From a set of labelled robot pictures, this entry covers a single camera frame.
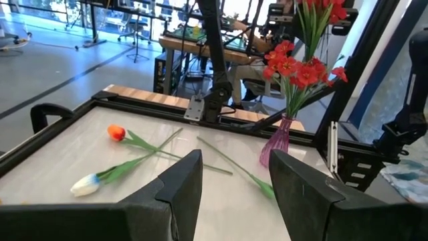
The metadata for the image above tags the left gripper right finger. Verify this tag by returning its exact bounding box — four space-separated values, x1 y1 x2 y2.
269 149 428 241

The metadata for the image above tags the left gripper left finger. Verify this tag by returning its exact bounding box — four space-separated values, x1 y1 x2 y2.
0 149 204 241

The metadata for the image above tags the red artificial flower bunch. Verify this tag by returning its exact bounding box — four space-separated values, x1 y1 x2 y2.
294 0 349 64
261 39 349 120

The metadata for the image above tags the orange artificial tulip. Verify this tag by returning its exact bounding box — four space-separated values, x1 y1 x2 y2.
106 124 234 176

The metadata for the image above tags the white blue-tipped artificial tulip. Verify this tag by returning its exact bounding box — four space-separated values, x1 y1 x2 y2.
70 128 184 197

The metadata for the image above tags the purple ribbed glass vase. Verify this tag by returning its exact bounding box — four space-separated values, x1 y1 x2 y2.
259 112 297 168

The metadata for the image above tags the blue slanted beam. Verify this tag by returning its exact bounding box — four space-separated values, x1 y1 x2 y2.
347 0 428 130

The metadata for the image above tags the white flat mounting plate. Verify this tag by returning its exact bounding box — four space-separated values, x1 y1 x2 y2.
328 120 339 174

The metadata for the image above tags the teal patterned cloth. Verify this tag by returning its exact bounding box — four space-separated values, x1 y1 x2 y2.
379 133 428 205

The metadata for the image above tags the person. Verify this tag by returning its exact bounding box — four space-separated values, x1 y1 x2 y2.
229 18 288 110

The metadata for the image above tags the black curved bar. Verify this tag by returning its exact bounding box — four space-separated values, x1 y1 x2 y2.
29 102 75 135

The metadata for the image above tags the wooden desk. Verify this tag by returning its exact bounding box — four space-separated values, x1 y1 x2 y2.
158 35 268 96

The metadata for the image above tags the black tripod stand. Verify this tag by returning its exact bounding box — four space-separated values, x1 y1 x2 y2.
126 13 150 64

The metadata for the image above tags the office chair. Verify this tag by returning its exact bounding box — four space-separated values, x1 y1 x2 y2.
116 15 152 45

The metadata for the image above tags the black slanted frame beam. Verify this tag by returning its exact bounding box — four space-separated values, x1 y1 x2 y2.
313 0 402 148

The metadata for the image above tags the silver corner bracket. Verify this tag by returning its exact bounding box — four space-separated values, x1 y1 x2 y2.
183 95 205 122

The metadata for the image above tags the black aluminium table frame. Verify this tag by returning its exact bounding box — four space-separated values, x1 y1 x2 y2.
0 90 338 178

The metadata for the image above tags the black upright frame post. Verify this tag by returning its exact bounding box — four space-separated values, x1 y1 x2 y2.
196 0 235 124

